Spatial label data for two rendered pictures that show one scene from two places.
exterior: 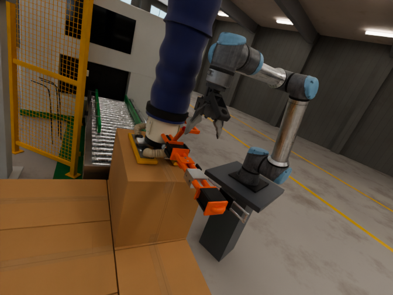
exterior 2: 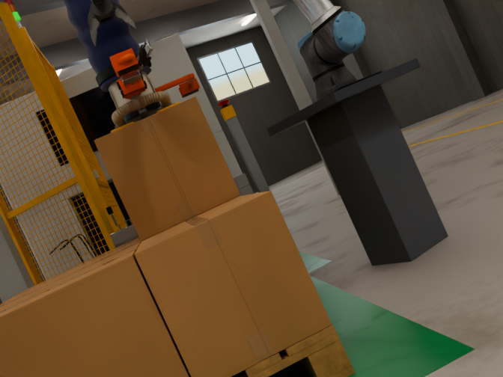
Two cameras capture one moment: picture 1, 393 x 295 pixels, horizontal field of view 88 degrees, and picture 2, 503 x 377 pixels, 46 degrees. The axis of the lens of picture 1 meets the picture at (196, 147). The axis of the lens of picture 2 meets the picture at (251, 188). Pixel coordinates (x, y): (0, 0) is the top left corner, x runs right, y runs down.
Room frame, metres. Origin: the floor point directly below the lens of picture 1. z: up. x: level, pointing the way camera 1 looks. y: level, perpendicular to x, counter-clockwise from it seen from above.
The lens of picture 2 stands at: (-1.05, -1.01, 0.62)
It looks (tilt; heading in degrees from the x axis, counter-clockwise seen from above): 2 degrees down; 23
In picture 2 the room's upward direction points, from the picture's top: 25 degrees counter-clockwise
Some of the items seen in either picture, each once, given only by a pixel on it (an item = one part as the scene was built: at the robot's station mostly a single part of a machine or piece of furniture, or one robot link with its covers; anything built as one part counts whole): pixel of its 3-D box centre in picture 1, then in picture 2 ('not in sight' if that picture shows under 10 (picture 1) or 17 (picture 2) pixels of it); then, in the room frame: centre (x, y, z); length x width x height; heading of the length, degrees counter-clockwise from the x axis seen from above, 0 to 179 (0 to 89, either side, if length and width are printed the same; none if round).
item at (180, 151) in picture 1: (176, 150); (132, 85); (0.87, 0.08, 1.08); 0.10 x 0.08 x 0.06; 122
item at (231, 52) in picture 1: (227, 53); not in sight; (0.77, 0.00, 1.53); 0.10 x 0.09 x 0.12; 137
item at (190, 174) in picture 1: (195, 178); (129, 73); (0.69, -0.03, 1.07); 0.07 x 0.07 x 0.04; 32
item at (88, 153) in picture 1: (88, 120); not in sight; (2.21, 1.32, 0.50); 2.31 x 0.05 x 0.19; 32
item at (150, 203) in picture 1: (149, 179); (168, 172); (1.08, 0.21, 0.74); 0.60 x 0.40 x 0.40; 31
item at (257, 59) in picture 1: (244, 59); not in sight; (0.86, -0.07, 1.53); 0.12 x 0.12 x 0.09; 47
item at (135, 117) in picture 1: (135, 112); not in sight; (2.82, 1.00, 0.60); 1.60 x 0.11 x 0.09; 32
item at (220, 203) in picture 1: (210, 199); (124, 63); (0.57, -0.10, 1.08); 0.08 x 0.07 x 0.05; 32
